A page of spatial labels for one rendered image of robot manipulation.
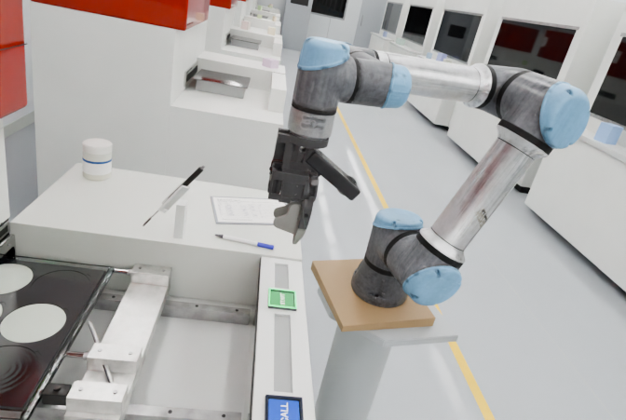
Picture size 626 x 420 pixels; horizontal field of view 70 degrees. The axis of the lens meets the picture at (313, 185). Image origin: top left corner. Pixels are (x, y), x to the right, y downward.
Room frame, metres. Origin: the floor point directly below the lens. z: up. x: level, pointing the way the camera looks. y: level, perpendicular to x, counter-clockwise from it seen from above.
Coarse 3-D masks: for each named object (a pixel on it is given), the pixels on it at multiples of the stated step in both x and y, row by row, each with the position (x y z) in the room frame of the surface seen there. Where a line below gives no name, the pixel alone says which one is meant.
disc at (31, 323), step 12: (12, 312) 0.62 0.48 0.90; (24, 312) 0.62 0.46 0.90; (36, 312) 0.63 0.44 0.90; (48, 312) 0.63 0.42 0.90; (60, 312) 0.64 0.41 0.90; (12, 324) 0.59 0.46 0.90; (24, 324) 0.59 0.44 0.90; (36, 324) 0.60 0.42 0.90; (48, 324) 0.61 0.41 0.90; (60, 324) 0.61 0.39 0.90; (12, 336) 0.56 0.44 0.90; (24, 336) 0.57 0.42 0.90; (36, 336) 0.57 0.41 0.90; (48, 336) 0.58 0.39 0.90
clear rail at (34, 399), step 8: (112, 272) 0.78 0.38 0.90; (104, 280) 0.75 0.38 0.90; (104, 288) 0.74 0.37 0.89; (96, 296) 0.70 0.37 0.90; (88, 304) 0.67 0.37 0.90; (88, 312) 0.65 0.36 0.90; (80, 320) 0.63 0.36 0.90; (80, 328) 0.61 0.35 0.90; (72, 336) 0.59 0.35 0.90; (64, 344) 0.57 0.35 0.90; (72, 344) 0.58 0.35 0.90; (64, 352) 0.55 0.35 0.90; (56, 360) 0.53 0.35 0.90; (48, 368) 0.52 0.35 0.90; (56, 368) 0.52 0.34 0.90; (48, 376) 0.50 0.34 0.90; (40, 384) 0.49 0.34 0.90; (40, 392) 0.47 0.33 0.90; (32, 400) 0.46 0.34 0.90; (24, 408) 0.44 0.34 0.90; (32, 408) 0.45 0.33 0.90; (24, 416) 0.43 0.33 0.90
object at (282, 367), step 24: (264, 264) 0.84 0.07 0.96; (288, 264) 0.86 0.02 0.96; (264, 288) 0.76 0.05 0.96; (288, 288) 0.78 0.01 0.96; (264, 312) 0.69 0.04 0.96; (288, 312) 0.70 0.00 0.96; (264, 336) 0.62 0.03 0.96; (288, 336) 0.64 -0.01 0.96; (264, 360) 0.57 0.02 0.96; (288, 360) 0.58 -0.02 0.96; (264, 384) 0.52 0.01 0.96; (288, 384) 0.53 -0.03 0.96; (264, 408) 0.48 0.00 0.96; (312, 408) 0.50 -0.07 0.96
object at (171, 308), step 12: (108, 300) 0.76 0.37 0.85; (120, 300) 0.76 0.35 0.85; (168, 300) 0.79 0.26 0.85; (168, 312) 0.77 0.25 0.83; (180, 312) 0.78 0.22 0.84; (192, 312) 0.78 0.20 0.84; (204, 312) 0.79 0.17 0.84; (216, 312) 0.79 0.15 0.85; (228, 312) 0.80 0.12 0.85; (240, 312) 0.80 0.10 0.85
